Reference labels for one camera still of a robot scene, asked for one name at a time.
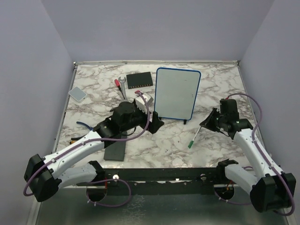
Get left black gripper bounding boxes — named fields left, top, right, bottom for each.
left=121, top=103, right=164, bottom=133

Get green whiteboard marker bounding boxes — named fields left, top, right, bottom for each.
left=188, top=126, right=202, bottom=149

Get blue framed whiteboard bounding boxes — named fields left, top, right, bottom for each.
left=154, top=67, right=202, bottom=124

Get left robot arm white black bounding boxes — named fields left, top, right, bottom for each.
left=23, top=101, right=164, bottom=202

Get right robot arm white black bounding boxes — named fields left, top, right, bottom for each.
left=200, top=98, right=296, bottom=214

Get black rectangular box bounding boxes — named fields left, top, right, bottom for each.
left=104, top=141, right=126, bottom=162

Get silver wrench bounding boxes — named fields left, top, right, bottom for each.
left=118, top=77, right=128, bottom=101

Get white square device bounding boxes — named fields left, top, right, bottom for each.
left=68, top=87, right=87, bottom=102

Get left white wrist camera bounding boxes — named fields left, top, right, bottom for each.
left=135, top=93, right=153, bottom=113

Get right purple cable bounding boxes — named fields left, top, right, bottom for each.
left=226, top=93, right=296, bottom=216

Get black network switch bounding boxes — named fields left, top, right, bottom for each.
left=126, top=72, right=153, bottom=89

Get red handled screwdriver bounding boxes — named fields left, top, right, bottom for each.
left=114, top=79, right=125, bottom=99

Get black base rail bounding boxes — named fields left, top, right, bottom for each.
left=46, top=160, right=237, bottom=196

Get blue handled cutters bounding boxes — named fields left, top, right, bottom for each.
left=76, top=121, right=93, bottom=130

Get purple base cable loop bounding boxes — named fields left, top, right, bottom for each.
left=86, top=175, right=133, bottom=208

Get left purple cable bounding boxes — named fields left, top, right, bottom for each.
left=22, top=91, right=152, bottom=197

